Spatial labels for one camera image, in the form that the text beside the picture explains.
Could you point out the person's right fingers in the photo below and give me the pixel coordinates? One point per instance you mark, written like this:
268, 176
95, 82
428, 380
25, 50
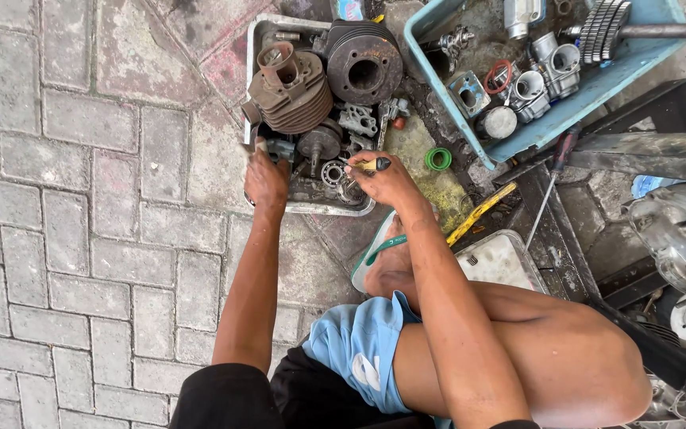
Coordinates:
362, 176

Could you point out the large silver carburetor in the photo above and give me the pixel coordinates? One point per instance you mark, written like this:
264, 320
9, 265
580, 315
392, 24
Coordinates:
557, 65

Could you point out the small blue-grey metal part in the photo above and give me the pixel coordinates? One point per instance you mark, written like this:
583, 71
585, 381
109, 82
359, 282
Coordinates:
283, 149

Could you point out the blue-grey flange plate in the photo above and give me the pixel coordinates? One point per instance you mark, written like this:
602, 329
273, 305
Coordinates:
468, 95

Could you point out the person's black shirt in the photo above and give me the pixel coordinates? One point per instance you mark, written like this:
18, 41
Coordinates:
242, 399

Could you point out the black finned engine cylinder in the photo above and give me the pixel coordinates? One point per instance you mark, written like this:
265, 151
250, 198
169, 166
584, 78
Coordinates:
364, 65

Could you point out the clear plastic bottle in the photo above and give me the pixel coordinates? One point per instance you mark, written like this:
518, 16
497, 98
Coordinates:
652, 184

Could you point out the silver round piston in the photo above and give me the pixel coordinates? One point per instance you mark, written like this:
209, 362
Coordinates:
498, 122

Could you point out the dark crankshaft piece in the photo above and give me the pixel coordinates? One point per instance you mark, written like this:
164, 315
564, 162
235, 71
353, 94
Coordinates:
321, 143

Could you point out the rusty brown engine cylinder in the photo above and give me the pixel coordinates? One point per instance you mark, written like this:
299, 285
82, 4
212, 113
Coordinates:
295, 89

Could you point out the grey cast metal bracket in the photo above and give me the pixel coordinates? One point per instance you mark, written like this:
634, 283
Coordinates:
358, 119

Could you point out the wooden brush with black tip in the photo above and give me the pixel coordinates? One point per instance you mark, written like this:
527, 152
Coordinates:
374, 165

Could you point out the person's bare leg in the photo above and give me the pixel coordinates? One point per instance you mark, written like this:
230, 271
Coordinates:
557, 357

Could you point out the black metal stand frame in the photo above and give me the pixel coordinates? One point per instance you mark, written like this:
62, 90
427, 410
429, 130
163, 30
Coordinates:
569, 262

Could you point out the person's left hand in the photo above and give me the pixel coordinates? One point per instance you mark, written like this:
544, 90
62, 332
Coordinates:
267, 182

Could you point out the small metal valve assembly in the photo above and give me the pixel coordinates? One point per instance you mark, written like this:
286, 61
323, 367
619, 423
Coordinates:
456, 41

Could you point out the blue plastic crate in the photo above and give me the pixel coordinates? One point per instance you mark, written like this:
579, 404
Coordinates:
629, 68

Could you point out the grey engine crankcase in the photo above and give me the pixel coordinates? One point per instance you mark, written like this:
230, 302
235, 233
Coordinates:
670, 238

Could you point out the person's left fingers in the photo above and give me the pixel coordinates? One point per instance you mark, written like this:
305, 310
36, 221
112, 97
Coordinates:
262, 159

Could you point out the green tape roll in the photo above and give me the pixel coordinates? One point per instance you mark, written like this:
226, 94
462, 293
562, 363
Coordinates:
438, 159

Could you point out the grey metal parts tray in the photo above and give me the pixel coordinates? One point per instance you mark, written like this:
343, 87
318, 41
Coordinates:
253, 41

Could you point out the white enamel tray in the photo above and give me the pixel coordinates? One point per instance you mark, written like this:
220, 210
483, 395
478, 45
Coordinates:
498, 262

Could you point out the gear cluster on shaft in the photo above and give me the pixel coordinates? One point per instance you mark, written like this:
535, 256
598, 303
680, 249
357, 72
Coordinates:
604, 27

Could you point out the steel ball bearing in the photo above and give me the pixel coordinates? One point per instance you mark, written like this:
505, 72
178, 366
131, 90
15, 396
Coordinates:
332, 173

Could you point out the small silver carburetor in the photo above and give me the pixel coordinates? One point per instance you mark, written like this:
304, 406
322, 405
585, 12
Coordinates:
529, 95

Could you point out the chrome metal housing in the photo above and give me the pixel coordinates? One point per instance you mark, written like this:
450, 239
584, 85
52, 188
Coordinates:
520, 18

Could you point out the person's blue shorts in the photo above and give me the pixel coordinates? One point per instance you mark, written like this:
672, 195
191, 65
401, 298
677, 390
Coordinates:
358, 351

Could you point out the small grey metal fitting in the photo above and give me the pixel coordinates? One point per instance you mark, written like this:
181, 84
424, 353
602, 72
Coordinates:
395, 108

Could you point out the person's right hand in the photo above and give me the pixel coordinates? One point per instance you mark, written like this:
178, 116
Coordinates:
392, 182

